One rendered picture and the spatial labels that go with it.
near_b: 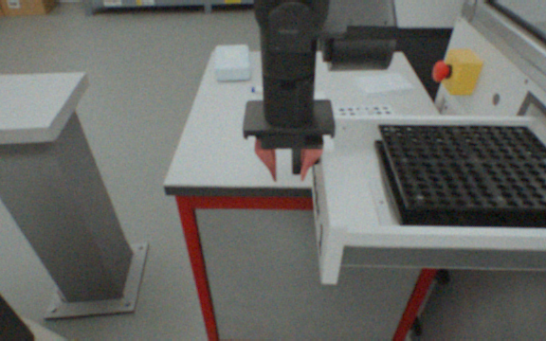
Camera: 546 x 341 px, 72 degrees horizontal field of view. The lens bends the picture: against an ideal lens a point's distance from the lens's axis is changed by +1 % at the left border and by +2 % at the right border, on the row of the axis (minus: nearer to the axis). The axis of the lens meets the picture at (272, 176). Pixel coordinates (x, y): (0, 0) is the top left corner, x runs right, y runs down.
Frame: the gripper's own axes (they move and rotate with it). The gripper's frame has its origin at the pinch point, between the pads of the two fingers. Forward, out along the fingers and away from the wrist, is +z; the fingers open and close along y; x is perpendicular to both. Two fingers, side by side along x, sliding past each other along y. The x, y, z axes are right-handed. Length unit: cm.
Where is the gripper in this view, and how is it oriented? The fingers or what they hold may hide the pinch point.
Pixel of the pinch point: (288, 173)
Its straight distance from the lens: 48.5
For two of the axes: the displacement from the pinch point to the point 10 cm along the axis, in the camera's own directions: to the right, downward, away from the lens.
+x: 0.3, -6.6, 7.5
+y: 10.0, -0.1, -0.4
